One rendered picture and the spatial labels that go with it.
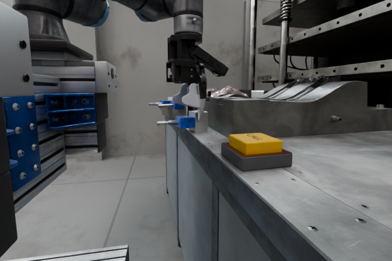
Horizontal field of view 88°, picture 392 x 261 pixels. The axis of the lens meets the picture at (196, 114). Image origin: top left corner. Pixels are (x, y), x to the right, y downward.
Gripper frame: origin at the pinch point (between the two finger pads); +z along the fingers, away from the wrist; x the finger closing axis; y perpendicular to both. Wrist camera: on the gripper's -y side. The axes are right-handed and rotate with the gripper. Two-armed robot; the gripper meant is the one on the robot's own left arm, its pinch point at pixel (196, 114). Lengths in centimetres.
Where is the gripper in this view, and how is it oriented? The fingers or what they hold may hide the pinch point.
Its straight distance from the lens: 55.4
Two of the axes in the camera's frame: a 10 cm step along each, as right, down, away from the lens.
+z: 0.0, 9.9, 1.1
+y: -9.2, 0.5, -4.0
